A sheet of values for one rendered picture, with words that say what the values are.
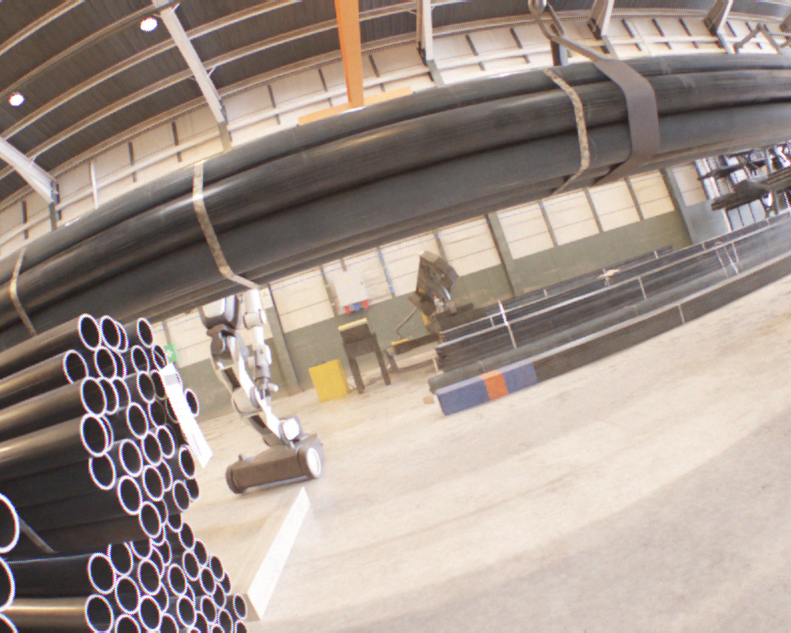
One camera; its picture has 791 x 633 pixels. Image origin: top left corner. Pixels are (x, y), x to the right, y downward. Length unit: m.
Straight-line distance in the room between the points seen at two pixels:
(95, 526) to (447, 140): 1.33
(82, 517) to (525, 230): 11.87
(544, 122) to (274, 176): 0.89
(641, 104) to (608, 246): 11.13
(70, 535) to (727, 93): 2.43
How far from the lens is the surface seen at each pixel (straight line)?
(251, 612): 1.41
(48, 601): 0.78
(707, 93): 2.10
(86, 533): 0.67
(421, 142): 1.43
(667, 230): 14.12
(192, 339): 12.20
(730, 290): 4.32
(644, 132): 1.83
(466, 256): 11.54
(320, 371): 6.94
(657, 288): 5.22
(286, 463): 2.69
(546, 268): 11.93
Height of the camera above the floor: 0.67
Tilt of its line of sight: 2 degrees up
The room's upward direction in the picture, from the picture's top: 18 degrees counter-clockwise
